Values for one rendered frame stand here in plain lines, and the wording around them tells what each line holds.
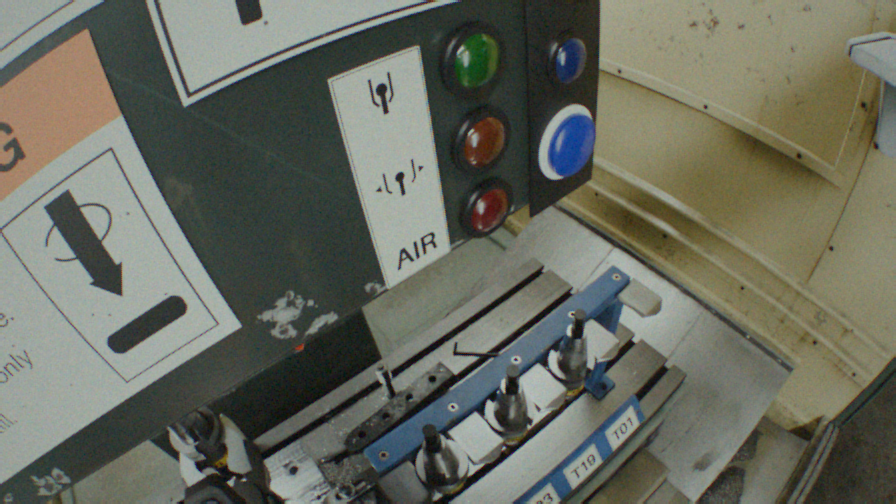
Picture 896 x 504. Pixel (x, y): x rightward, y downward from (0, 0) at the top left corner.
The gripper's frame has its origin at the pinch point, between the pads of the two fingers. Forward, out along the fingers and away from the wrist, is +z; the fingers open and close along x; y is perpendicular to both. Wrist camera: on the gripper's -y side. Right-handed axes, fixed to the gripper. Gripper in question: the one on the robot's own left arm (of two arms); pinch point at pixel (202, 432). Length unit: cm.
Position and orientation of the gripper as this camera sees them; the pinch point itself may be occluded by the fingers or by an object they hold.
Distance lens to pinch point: 56.1
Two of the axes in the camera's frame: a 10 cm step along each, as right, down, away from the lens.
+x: 7.8, -5.0, 3.9
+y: 1.1, 7.1, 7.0
